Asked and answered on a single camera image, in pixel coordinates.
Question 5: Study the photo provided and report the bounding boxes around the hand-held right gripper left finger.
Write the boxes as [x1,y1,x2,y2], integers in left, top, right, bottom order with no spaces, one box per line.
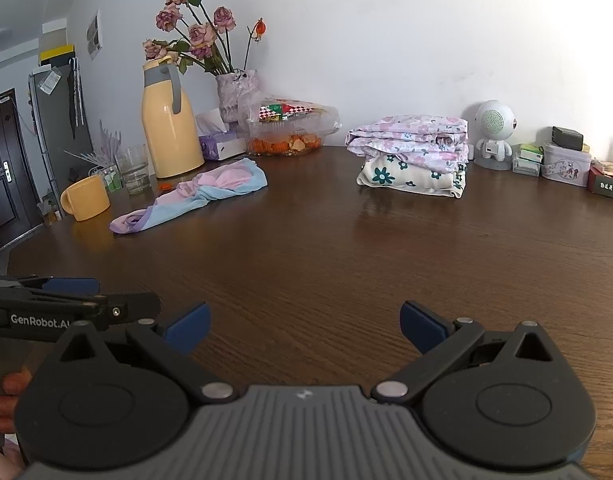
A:
[60,301,240,406]

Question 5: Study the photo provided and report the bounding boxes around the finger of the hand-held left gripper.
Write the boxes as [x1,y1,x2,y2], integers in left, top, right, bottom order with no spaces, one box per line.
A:
[19,276,100,297]
[31,292,162,329]

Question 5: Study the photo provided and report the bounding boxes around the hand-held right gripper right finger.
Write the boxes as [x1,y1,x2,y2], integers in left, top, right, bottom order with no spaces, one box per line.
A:
[373,300,554,405]

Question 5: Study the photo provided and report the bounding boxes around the pink floral dress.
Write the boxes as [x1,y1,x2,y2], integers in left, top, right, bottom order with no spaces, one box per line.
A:
[346,114,469,173]

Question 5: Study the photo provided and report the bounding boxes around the person's left hand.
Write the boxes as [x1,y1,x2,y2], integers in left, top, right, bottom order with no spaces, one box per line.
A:
[0,366,33,433]

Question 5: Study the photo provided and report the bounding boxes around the yellow mug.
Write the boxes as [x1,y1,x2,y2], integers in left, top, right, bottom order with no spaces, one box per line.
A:
[60,175,110,222]

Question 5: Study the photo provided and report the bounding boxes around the dark wooden door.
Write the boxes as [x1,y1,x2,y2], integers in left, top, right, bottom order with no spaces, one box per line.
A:
[0,88,42,253]

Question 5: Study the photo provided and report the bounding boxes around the clear drinking glass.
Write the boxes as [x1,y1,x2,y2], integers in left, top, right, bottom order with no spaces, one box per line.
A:
[115,144,152,196]

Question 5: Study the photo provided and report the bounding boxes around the pink and blue garment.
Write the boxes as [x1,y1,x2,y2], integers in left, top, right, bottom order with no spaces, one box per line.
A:
[110,157,268,236]

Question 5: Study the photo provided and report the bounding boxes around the dried pale purple plant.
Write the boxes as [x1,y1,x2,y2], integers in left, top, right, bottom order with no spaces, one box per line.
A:
[64,120,122,168]

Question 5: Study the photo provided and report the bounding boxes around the folded cream teal-flowered garment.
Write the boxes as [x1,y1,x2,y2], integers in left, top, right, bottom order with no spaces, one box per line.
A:
[356,152,468,199]

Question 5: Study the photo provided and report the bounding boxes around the grey refrigerator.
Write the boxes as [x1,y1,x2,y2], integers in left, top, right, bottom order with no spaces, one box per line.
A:
[28,63,94,201]

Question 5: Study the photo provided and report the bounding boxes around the yellow thermos jug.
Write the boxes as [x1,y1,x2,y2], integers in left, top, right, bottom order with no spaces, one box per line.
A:
[140,57,206,179]

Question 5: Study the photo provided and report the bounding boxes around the purple tissue box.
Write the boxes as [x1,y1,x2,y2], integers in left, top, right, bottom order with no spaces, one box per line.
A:
[195,108,248,162]

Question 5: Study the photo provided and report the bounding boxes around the green and white packs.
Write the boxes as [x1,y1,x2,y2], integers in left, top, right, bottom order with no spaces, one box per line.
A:
[511,143,544,177]

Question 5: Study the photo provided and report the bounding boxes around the printed tin box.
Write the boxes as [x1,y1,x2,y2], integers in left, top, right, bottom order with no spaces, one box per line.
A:
[541,141,592,188]

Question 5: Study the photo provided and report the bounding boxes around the white round robot speaker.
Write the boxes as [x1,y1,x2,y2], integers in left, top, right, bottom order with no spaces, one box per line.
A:
[473,100,517,169]

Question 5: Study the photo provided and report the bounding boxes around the clear plastic snack bag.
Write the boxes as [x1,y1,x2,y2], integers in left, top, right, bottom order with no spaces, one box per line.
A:
[238,95,341,157]

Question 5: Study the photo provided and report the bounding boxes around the yellow box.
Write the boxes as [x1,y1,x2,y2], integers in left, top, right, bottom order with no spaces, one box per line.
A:
[39,44,77,66]

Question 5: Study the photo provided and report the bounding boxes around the pale purple vase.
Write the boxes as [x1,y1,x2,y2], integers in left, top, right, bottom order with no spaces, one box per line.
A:
[215,70,261,123]

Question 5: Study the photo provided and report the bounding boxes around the red box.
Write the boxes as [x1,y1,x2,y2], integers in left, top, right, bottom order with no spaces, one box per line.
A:
[586,159,613,202]

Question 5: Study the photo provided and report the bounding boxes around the black charger adapter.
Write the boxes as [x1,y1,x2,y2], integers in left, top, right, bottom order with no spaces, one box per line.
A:
[551,126,584,152]

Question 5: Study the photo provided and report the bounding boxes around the dried rose bouquet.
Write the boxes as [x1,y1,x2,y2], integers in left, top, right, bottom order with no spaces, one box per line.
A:
[142,0,267,77]

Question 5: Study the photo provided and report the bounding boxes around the wall panel box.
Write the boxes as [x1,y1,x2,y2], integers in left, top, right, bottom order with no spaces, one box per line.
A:
[86,10,103,58]

